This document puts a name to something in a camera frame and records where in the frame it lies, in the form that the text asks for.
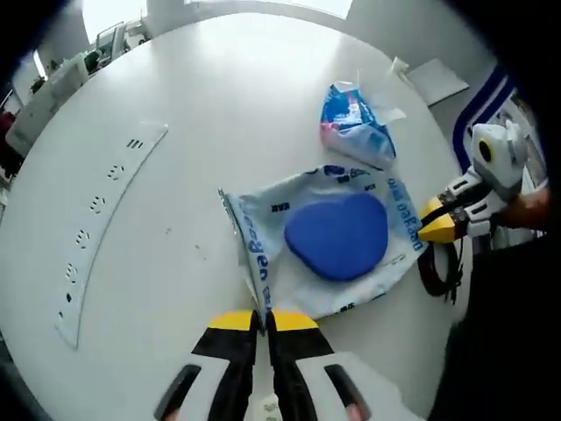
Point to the person's right hand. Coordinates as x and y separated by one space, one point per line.
528 208

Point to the black office chair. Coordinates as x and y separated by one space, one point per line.
109 37

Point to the person's left hand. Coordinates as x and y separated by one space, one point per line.
356 412

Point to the blue tissue packet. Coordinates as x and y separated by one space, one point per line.
355 123

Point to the white built-in power strip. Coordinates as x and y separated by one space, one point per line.
109 197

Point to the blue and white panel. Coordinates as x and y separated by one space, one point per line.
477 109

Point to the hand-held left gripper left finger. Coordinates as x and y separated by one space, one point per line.
228 359

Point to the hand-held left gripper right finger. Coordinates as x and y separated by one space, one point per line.
298 359

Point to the white flat board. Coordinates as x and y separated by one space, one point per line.
438 81

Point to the blue wet wipes pack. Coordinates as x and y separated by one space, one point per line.
337 237

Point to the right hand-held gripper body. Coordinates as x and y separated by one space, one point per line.
499 158

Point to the white office desk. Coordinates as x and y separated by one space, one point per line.
48 101

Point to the person's dark clothing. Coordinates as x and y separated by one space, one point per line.
504 329

